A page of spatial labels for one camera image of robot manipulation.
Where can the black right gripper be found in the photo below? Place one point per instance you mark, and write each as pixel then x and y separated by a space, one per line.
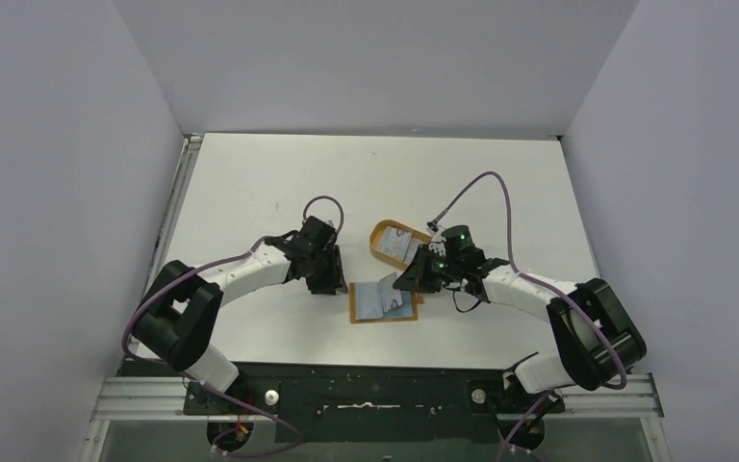
pixel 424 269

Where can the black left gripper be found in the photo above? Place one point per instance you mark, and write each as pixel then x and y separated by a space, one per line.
pixel 333 282

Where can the orange leather card holder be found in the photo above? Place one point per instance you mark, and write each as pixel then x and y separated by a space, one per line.
pixel 417 300

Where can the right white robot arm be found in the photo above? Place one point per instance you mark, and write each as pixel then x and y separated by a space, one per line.
pixel 595 339

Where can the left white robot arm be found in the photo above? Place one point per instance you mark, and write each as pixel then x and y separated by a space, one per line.
pixel 177 316

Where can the left stack credit card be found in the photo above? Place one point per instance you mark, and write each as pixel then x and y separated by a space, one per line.
pixel 394 241

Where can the tan oval tray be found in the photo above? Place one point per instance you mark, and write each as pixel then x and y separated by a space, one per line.
pixel 375 237

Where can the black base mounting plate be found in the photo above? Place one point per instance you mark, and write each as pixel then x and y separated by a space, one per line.
pixel 340 404

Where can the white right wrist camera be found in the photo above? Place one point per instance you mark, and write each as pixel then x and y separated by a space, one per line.
pixel 436 231

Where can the aluminium side rail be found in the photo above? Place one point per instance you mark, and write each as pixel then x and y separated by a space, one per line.
pixel 177 193

